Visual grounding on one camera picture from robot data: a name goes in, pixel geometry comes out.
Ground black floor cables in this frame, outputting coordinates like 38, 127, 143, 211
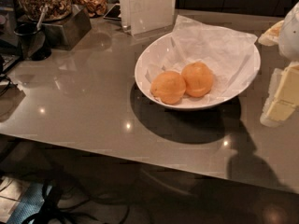
18, 177, 132, 224

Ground jar of dried fruit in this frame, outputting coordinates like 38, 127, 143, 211
70, 0, 108, 19

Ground black smartphone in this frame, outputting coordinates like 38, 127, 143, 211
104, 4, 121, 21

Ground glass jar of nuts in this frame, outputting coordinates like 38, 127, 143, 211
19, 0, 72, 22

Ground white oval bowl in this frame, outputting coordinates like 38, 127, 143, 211
134, 31, 262, 111

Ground white paper liner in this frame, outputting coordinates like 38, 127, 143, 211
144, 14, 261, 105

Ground black appliance at left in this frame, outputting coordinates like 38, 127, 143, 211
0, 0, 22, 74

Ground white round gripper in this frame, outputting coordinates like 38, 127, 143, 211
258, 2, 299, 127

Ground black cup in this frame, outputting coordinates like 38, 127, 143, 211
14, 23, 51, 61

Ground white spoon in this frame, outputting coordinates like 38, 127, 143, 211
36, 5, 48, 31

